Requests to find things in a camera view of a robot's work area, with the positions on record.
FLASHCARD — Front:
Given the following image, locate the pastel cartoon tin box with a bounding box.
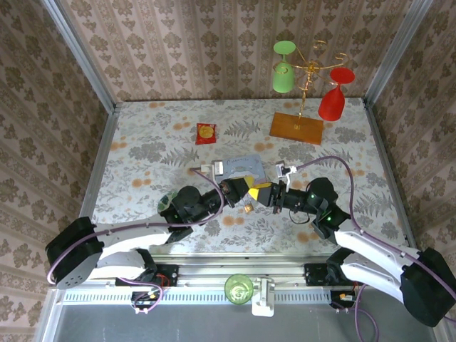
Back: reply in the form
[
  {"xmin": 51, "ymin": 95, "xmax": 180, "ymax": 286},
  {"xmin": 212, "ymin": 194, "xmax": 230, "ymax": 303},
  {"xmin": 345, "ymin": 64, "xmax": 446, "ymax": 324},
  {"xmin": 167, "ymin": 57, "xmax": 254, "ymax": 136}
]
[{"xmin": 220, "ymin": 154, "xmax": 268, "ymax": 185}]

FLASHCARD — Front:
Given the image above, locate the green patterned small dish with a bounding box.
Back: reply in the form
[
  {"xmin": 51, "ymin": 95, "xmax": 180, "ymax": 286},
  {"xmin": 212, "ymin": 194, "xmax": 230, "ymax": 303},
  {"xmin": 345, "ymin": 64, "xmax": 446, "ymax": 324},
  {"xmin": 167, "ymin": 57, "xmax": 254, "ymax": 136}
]
[{"xmin": 156, "ymin": 192, "xmax": 179, "ymax": 214}]

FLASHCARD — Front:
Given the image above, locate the red snack packet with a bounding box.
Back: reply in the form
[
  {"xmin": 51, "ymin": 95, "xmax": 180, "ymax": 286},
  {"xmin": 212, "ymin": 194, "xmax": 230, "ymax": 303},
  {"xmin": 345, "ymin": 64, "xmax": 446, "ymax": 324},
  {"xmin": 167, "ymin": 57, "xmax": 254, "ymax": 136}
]
[{"xmin": 195, "ymin": 122, "xmax": 218, "ymax": 145}]

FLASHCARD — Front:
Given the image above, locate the green plastic cup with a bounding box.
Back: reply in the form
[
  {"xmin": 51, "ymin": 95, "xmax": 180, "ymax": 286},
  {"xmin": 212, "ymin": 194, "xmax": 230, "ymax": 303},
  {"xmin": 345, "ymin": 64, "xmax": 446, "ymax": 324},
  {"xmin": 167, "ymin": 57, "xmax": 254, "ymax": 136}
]
[{"xmin": 223, "ymin": 273, "xmax": 255, "ymax": 306}]

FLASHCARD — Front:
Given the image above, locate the red wine glass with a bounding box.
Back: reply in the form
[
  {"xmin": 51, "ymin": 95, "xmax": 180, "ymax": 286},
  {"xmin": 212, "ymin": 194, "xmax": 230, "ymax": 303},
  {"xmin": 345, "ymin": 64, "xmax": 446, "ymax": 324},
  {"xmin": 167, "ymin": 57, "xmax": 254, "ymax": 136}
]
[{"xmin": 317, "ymin": 67, "xmax": 356, "ymax": 121}]

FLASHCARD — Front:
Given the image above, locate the black connector box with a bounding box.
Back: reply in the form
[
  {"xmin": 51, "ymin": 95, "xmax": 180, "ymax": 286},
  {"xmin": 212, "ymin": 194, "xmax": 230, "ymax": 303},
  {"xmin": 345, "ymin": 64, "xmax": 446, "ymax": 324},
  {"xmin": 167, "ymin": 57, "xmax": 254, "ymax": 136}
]
[
  {"xmin": 329, "ymin": 289, "xmax": 357, "ymax": 314},
  {"xmin": 130, "ymin": 290, "xmax": 161, "ymax": 314}
]

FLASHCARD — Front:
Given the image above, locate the green wine glass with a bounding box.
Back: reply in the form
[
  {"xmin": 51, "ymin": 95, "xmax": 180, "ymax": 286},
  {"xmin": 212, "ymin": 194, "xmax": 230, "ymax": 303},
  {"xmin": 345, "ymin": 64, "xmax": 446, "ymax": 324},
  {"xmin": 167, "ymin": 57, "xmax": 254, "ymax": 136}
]
[{"xmin": 272, "ymin": 40, "xmax": 297, "ymax": 94}]

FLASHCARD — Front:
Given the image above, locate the thin black cable loop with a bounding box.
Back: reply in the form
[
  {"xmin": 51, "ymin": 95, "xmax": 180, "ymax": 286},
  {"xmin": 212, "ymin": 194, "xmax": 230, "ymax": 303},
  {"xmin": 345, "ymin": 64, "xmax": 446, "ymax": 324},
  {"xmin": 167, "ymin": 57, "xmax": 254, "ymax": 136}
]
[{"xmin": 288, "ymin": 208, "xmax": 314, "ymax": 226}]

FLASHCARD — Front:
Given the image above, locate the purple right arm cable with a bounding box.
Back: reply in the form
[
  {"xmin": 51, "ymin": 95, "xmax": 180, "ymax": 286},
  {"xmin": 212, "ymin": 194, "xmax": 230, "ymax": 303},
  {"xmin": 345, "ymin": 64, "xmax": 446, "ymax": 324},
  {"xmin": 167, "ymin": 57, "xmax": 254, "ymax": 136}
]
[{"xmin": 294, "ymin": 155, "xmax": 456, "ymax": 304}]

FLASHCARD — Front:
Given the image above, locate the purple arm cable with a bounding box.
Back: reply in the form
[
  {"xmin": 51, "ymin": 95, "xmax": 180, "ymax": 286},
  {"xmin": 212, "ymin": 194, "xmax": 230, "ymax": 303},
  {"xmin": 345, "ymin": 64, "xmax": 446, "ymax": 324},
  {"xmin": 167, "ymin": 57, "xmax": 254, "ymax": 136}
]
[
  {"xmin": 294, "ymin": 155, "xmax": 456, "ymax": 304},
  {"xmin": 46, "ymin": 167, "xmax": 226, "ymax": 286}
]

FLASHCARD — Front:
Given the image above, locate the gold wire rack wooden base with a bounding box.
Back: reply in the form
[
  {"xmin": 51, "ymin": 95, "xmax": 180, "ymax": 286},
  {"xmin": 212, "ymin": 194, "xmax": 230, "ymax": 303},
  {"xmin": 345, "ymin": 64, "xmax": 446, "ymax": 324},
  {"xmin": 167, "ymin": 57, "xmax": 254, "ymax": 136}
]
[{"xmin": 269, "ymin": 39, "xmax": 349, "ymax": 146}]

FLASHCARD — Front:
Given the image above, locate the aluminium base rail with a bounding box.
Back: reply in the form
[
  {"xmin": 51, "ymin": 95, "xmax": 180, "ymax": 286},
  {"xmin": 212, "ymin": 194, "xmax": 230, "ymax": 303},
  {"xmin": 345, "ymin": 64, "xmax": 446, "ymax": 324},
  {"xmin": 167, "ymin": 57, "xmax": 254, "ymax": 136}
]
[{"xmin": 53, "ymin": 254, "xmax": 439, "ymax": 288}]

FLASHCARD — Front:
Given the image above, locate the aluminium table side rail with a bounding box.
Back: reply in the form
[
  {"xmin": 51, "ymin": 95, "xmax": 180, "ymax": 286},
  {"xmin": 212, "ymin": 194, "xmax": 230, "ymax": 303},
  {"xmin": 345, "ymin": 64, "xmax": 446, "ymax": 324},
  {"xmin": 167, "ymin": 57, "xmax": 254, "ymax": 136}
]
[
  {"xmin": 67, "ymin": 103, "xmax": 122, "ymax": 261},
  {"xmin": 361, "ymin": 98, "xmax": 428, "ymax": 261}
]

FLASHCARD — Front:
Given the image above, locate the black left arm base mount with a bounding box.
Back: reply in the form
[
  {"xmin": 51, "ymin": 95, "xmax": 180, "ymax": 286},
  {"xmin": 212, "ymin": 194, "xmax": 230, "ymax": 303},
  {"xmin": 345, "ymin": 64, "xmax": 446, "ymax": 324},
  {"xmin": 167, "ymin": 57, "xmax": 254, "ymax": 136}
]
[{"xmin": 115, "ymin": 262, "xmax": 179, "ymax": 288}]

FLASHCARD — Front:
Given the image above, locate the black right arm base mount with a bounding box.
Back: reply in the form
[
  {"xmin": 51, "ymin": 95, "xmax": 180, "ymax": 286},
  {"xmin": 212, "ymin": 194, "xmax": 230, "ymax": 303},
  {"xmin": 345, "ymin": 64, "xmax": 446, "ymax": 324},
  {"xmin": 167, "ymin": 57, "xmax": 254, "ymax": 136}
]
[{"xmin": 304, "ymin": 262, "xmax": 361, "ymax": 287}]

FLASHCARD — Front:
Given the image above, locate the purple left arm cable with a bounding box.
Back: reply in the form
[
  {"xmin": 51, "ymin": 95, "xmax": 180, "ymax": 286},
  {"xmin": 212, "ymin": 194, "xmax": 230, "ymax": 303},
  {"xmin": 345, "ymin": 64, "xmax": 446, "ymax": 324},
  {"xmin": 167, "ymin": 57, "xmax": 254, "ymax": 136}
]
[{"xmin": 46, "ymin": 167, "xmax": 226, "ymax": 286}]

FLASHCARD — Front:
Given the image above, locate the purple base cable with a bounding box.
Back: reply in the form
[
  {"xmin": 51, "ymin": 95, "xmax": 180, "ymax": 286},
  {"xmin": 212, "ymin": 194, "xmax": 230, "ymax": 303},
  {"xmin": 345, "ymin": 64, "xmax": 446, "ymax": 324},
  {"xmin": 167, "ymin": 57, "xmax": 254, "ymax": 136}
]
[
  {"xmin": 351, "ymin": 283, "xmax": 380, "ymax": 342},
  {"xmin": 119, "ymin": 277, "xmax": 165, "ymax": 308}
]

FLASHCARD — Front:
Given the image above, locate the slotted grey cable duct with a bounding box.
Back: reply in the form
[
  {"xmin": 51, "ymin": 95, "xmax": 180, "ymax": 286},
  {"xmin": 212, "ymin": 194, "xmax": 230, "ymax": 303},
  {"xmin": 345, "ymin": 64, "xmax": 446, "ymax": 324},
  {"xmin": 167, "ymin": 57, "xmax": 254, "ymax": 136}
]
[{"xmin": 62, "ymin": 286, "xmax": 334, "ymax": 304}]

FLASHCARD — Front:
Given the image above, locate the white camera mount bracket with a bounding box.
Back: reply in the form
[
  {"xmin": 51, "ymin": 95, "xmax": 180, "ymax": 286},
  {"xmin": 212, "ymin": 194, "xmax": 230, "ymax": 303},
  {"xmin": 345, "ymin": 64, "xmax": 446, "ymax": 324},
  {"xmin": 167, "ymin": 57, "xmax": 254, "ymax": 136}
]
[{"xmin": 251, "ymin": 277, "xmax": 276, "ymax": 318}]

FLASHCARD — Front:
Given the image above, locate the aluminium frame post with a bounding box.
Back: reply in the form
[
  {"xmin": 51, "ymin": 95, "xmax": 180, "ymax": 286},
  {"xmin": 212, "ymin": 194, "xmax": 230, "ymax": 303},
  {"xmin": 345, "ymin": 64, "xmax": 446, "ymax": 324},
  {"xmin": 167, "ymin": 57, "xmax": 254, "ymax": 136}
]
[
  {"xmin": 41, "ymin": 0, "xmax": 120, "ymax": 115},
  {"xmin": 363, "ymin": 0, "xmax": 434, "ymax": 108}
]

